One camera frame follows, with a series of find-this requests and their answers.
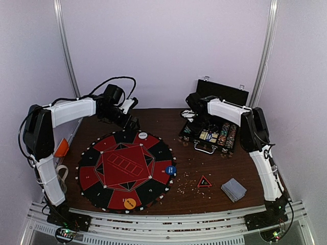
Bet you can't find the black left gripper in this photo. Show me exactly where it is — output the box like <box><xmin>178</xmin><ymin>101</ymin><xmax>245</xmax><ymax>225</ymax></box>
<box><xmin>101</xmin><ymin>105</ymin><xmax>140</xmax><ymax>132</ymax></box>

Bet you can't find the clear dealer button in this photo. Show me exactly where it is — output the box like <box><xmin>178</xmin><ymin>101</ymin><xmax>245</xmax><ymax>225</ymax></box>
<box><xmin>138</xmin><ymin>132</ymin><xmax>148</xmax><ymax>140</ymax></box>

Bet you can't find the blue small blind button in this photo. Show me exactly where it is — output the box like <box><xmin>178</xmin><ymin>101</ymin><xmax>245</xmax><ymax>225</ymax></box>
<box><xmin>165</xmin><ymin>165</ymin><xmax>177</xmax><ymax>176</ymax></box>

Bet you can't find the orange big blind button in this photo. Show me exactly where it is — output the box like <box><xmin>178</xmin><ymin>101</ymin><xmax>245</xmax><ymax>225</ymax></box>
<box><xmin>124</xmin><ymin>198</ymin><xmax>137</xmax><ymax>210</ymax></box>

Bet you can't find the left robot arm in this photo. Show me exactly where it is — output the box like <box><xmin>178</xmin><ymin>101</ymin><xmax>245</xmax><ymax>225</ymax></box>
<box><xmin>18</xmin><ymin>80</ymin><xmax>140</xmax><ymax>207</ymax></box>

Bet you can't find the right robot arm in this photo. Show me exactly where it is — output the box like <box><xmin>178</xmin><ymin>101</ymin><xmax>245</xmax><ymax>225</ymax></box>
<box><xmin>185</xmin><ymin>92</ymin><xmax>288</xmax><ymax>226</ymax></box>

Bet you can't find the blue texas holdem card box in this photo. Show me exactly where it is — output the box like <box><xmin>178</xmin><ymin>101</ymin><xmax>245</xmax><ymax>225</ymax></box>
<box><xmin>199</xmin><ymin>131</ymin><xmax>218</xmax><ymax>143</ymax></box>

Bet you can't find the left outer poker chip row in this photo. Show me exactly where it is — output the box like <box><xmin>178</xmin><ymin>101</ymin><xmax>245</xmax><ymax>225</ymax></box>
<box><xmin>183</xmin><ymin>126</ymin><xmax>192</xmax><ymax>134</ymax></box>

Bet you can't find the poker chip row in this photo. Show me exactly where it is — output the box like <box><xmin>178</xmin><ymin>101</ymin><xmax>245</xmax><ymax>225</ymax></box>
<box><xmin>183</xmin><ymin>126</ymin><xmax>192</xmax><ymax>134</ymax></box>
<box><xmin>225</xmin><ymin>125</ymin><xmax>237</xmax><ymax>149</ymax></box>
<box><xmin>218</xmin><ymin>122</ymin><xmax>230</xmax><ymax>146</ymax></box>

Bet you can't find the black poker chip case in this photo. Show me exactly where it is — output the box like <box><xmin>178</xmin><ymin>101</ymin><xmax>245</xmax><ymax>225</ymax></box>
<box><xmin>179</xmin><ymin>79</ymin><xmax>249</xmax><ymax>156</ymax></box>

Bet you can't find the right inner poker chip row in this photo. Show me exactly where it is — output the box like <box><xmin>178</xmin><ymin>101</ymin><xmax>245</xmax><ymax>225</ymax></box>
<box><xmin>218</xmin><ymin>122</ymin><xmax>230</xmax><ymax>146</ymax></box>

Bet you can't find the right outer poker chip row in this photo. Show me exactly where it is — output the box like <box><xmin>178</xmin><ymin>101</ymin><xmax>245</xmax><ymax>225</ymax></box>
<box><xmin>225</xmin><ymin>125</ymin><xmax>237</xmax><ymax>149</ymax></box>

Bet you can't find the round red black poker mat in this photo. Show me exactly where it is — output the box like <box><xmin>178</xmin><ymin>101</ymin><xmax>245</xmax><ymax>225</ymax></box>
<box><xmin>76</xmin><ymin>130</ymin><xmax>177</xmax><ymax>214</ymax></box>

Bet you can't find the red black triangle card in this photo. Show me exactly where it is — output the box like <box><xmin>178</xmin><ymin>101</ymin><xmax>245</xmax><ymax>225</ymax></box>
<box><xmin>197</xmin><ymin>176</ymin><xmax>212</xmax><ymax>188</ymax></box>

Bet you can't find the orange plastic cup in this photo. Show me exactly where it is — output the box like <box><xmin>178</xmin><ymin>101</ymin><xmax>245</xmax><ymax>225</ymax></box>
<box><xmin>54</xmin><ymin>138</ymin><xmax>69</xmax><ymax>158</ymax></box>

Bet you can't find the grey playing card deck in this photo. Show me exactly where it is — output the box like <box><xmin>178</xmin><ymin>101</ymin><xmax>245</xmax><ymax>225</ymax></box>
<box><xmin>221</xmin><ymin>178</ymin><xmax>247</xmax><ymax>203</ymax></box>

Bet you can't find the white patterned mug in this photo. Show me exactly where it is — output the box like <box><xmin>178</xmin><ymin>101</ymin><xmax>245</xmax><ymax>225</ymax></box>
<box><xmin>56</xmin><ymin>164</ymin><xmax>69</xmax><ymax>194</ymax></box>

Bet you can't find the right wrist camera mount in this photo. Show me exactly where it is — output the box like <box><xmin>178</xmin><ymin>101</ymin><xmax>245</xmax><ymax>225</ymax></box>
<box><xmin>180</xmin><ymin>110</ymin><xmax>197</xmax><ymax>123</ymax></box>

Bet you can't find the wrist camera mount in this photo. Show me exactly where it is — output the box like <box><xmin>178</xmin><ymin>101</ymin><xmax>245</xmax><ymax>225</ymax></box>
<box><xmin>180</xmin><ymin>110</ymin><xmax>197</xmax><ymax>123</ymax></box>
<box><xmin>120</xmin><ymin>97</ymin><xmax>138</xmax><ymax>114</ymax></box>

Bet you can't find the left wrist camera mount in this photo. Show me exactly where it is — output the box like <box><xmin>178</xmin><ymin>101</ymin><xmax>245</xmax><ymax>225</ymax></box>
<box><xmin>120</xmin><ymin>97</ymin><xmax>138</xmax><ymax>114</ymax></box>

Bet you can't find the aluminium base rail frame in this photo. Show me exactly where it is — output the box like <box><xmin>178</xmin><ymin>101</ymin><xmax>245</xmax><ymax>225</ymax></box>
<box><xmin>18</xmin><ymin>201</ymin><xmax>316</xmax><ymax>244</ymax></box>

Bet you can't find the aluminium frame post right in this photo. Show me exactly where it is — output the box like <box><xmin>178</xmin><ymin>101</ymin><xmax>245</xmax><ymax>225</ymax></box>
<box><xmin>249</xmin><ymin>0</ymin><xmax>280</xmax><ymax>107</ymax></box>

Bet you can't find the aluminium frame post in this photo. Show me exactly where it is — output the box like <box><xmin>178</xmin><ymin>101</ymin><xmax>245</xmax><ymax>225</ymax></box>
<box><xmin>249</xmin><ymin>0</ymin><xmax>280</xmax><ymax>107</ymax></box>
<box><xmin>53</xmin><ymin>0</ymin><xmax>81</xmax><ymax>97</ymax></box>

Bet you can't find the aluminium frame post left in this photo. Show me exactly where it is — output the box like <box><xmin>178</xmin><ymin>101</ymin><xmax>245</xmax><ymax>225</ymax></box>
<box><xmin>53</xmin><ymin>0</ymin><xmax>81</xmax><ymax>97</ymax></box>

